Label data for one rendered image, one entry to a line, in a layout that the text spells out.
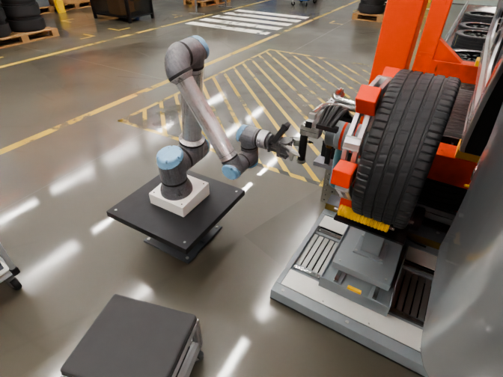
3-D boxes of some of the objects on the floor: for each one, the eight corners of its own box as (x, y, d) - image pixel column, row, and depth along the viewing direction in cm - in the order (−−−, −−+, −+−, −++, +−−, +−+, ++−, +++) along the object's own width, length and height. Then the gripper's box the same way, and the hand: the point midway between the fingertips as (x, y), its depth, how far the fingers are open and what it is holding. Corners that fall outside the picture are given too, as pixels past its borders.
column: (332, 205, 249) (342, 157, 224) (319, 200, 253) (328, 153, 228) (337, 198, 256) (347, 151, 230) (325, 194, 260) (333, 147, 235)
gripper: (278, 141, 170) (313, 152, 162) (258, 158, 157) (296, 170, 149) (278, 126, 165) (315, 136, 157) (258, 142, 152) (298, 154, 144)
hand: (307, 147), depth 151 cm, fingers open, 14 cm apart
